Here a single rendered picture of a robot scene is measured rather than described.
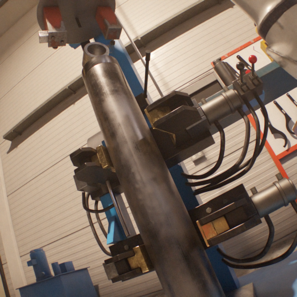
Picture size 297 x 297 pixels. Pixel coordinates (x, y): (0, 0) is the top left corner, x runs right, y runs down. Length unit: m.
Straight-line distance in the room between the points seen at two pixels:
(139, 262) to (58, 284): 2.18
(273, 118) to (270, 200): 2.18
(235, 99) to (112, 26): 0.96
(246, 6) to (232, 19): 3.28
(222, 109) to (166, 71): 2.60
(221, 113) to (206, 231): 0.54
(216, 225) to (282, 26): 0.63
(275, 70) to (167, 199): 0.85
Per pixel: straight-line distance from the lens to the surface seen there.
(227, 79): 1.36
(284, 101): 3.26
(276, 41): 0.71
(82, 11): 1.93
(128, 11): 4.87
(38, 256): 3.59
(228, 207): 0.83
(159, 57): 3.88
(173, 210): 0.96
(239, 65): 1.02
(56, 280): 3.13
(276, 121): 3.15
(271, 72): 1.36
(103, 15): 1.83
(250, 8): 0.76
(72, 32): 2.01
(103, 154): 1.11
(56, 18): 1.73
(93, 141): 2.24
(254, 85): 1.18
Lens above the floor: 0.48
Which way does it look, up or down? 23 degrees up
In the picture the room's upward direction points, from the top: 24 degrees counter-clockwise
